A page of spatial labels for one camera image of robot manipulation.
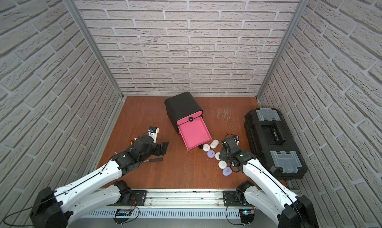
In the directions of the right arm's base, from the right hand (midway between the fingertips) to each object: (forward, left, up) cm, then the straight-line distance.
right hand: (227, 154), depth 84 cm
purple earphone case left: (+2, +9, -4) cm, 10 cm away
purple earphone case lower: (-8, +1, -4) cm, 9 cm away
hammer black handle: (+1, +43, -4) cm, 43 cm away
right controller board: (-29, -5, -7) cm, 30 cm away
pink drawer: (+20, +21, +11) cm, 31 cm away
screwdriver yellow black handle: (+13, +59, -3) cm, 61 cm away
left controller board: (-25, +57, -7) cm, 62 cm away
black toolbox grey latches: (+1, -22, +9) cm, 24 cm away
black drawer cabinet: (+29, +27, +12) cm, 41 cm away
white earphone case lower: (-5, +3, -4) cm, 7 cm away
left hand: (+7, +36, +8) cm, 38 cm away
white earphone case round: (+6, +12, -3) cm, 14 cm away
